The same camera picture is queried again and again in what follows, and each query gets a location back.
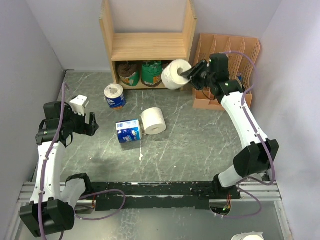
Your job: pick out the wooden two-tier shelf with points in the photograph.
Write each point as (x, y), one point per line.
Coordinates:
(146, 46)

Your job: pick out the black mounting base plate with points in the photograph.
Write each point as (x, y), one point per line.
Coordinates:
(162, 195)

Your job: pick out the blue roll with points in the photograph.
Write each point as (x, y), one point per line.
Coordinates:
(114, 96)
(128, 131)

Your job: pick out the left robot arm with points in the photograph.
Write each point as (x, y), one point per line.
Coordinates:
(51, 209)

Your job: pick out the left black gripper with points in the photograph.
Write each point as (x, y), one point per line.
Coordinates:
(88, 129)

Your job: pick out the white toilet roll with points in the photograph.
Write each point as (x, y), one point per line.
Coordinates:
(171, 75)
(153, 121)

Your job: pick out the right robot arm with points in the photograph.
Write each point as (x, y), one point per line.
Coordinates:
(258, 151)

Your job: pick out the blue wrapped roll lying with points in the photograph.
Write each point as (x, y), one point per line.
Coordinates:
(128, 131)

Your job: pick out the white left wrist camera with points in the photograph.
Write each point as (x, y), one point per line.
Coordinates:
(79, 104)

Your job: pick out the green brown roll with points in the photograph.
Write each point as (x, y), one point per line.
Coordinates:
(128, 73)
(165, 64)
(151, 72)

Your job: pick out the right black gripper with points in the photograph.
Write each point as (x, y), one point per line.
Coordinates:
(193, 73)

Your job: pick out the orange plastic file organizer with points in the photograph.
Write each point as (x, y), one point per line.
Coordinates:
(239, 67)

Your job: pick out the white roll bottom edge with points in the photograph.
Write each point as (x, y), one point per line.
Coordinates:
(248, 236)

